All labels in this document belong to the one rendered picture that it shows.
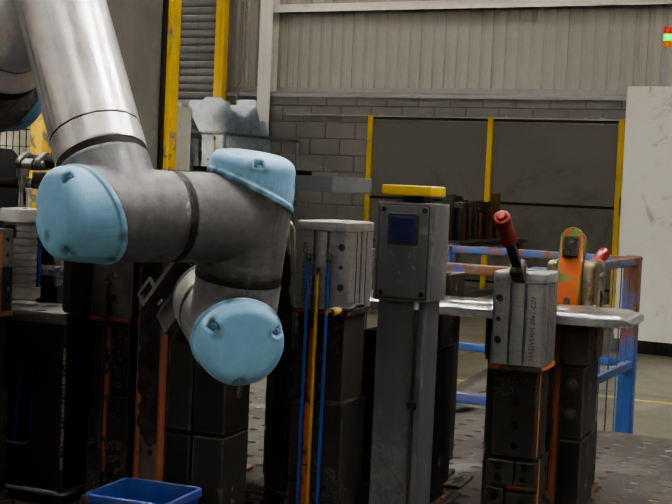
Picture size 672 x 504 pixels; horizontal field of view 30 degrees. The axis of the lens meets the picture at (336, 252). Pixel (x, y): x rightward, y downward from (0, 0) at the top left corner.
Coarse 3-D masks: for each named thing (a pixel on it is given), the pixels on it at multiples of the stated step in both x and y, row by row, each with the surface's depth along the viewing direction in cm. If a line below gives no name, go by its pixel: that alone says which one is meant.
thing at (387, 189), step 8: (384, 184) 143; (384, 192) 143; (392, 192) 143; (400, 192) 143; (408, 192) 142; (416, 192) 142; (424, 192) 142; (432, 192) 142; (440, 192) 144; (408, 200) 144; (416, 200) 144; (424, 200) 145
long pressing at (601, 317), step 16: (448, 304) 169; (464, 304) 169; (480, 304) 174; (560, 304) 180; (560, 320) 164; (576, 320) 163; (592, 320) 162; (608, 320) 162; (624, 320) 162; (640, 320) 171
